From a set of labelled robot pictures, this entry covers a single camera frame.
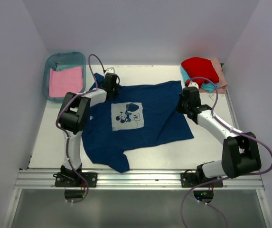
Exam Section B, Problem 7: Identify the teal plastic bin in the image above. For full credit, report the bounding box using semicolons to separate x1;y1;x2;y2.
42;52;86;103

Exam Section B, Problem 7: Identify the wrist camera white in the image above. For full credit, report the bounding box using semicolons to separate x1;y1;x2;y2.
185;79;199;89
104;67;115;74

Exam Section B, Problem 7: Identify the pink beige folded t-shirt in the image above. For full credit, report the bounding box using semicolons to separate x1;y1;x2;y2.
199;58;227;94

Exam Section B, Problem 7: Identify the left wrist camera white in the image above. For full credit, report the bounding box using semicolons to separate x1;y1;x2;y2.
104;67;115;74

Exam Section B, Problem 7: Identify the pink t-shirt in bin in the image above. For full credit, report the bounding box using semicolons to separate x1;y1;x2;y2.
49;66;84;98

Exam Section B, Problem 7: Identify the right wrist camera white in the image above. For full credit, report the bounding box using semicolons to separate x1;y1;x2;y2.
185;79;199;89

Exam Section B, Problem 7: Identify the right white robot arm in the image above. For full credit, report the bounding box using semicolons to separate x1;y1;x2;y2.
176;86;262;187

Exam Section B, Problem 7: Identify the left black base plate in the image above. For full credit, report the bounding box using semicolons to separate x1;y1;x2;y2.
53;172;97;188

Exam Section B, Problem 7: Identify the aluminium mounting rail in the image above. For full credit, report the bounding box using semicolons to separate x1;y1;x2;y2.
14;169;264;190

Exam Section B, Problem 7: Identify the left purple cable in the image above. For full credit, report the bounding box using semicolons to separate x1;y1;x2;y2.
55;54;108;204

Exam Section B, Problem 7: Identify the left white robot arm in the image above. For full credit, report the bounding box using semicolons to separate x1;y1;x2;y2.
53;73;120;188

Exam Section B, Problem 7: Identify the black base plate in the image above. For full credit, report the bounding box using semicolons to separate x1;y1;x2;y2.
180;170;221;188
53;172;97;188

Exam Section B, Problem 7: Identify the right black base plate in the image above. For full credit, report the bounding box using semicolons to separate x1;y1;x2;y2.
180;170;221;188

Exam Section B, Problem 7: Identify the navy blue Mickey t-shirt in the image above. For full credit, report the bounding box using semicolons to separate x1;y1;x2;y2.
82;81;194;173

